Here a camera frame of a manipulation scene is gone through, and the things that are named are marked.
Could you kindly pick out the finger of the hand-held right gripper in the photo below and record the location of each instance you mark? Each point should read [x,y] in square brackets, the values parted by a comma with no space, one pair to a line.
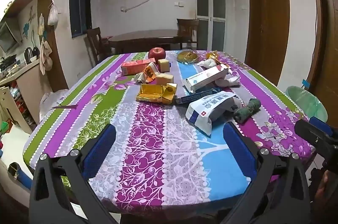
[309,134]
[320,125]

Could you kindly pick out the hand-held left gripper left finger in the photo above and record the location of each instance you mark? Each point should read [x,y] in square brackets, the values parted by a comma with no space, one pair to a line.
[101,151]

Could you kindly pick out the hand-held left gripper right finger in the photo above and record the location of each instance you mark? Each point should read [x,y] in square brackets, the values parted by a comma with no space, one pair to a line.
[239,154]

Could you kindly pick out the green lined plastic bin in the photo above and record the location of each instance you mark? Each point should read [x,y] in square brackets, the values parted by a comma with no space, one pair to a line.
[303,102]

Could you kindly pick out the white paper bag blue print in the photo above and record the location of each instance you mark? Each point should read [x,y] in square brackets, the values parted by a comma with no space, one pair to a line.
[211,113]

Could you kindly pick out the blue box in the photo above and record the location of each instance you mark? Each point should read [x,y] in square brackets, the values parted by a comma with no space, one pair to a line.
[195,97]

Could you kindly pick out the white cloth bundle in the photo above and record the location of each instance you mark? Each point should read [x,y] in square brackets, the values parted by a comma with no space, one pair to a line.
[230,80]

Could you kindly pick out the gold cigarette box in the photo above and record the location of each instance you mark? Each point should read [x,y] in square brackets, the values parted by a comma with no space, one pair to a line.
[153,93]

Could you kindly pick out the white medicine box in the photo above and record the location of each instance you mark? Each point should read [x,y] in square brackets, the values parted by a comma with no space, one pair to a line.
[206,78]

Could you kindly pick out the green rolled cloth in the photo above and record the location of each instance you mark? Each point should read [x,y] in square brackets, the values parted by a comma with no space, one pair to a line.
[247,110]

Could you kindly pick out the blue tape strip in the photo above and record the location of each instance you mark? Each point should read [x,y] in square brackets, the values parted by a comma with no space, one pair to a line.
[306,82]

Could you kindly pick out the floral striped tablecloth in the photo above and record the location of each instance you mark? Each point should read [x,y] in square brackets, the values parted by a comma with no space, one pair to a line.
[158,147]

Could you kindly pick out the panelled brown wooden door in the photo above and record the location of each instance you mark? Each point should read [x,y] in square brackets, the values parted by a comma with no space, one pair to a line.
[327,55]

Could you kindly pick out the grey crumpled wrapper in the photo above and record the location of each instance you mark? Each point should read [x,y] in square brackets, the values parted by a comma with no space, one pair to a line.
[140,78]

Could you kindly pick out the orange carton box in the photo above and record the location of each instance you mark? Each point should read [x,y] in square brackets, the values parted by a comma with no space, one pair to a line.
[134,66]

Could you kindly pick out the orange crumpled wrapper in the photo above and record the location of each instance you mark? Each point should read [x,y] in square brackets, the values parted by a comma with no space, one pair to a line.
[150,72]

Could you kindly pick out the beige sponge block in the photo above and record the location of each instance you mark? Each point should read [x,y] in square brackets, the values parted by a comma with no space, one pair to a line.
[163,65]
[164,79]

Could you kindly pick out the kitchen counter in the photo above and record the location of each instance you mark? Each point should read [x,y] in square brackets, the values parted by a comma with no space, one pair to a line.
[26,92]

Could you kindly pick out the white crumpled tissue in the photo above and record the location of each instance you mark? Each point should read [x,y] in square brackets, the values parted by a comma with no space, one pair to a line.
[208,62]

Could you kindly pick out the gold foil wrapper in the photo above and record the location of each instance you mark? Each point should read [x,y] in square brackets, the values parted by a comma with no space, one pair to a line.
[212,55]

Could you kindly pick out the wooden chair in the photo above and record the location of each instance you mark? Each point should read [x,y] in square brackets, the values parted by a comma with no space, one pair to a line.
[187,28]
[95,41]

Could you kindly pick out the round gold packaged food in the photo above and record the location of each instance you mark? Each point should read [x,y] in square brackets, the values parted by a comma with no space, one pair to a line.
[187,56]

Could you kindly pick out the red apple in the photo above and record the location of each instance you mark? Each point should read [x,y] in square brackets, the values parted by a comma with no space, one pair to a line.
[156,55]

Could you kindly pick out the hanging beige cloth bags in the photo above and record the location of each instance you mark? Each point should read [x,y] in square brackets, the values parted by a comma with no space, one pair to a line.
[45,55]

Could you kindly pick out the plain brown wooden door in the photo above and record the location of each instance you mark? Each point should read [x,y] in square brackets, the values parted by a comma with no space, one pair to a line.
[269,20]

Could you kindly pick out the black kettle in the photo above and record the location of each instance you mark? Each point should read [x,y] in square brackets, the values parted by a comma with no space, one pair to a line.
[31,55]

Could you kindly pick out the dark wooden round table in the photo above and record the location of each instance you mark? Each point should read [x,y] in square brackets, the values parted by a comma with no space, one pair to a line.
[145,37]

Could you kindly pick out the white hanging plastic bag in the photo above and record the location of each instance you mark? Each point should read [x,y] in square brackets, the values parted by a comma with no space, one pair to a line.
[53,16]

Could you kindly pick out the range hood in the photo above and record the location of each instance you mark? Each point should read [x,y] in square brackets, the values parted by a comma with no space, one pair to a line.
[9,36]

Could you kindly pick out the glass double door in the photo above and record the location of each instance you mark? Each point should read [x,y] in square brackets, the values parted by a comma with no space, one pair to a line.
[210,7]

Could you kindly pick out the dark window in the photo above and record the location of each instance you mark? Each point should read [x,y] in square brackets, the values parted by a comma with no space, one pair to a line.
[80,2]

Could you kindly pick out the brown kitchen door frame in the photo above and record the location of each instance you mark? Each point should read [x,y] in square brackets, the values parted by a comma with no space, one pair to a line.
[48,15]

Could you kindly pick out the white light switch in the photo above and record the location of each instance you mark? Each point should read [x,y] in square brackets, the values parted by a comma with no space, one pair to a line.
[179,4]

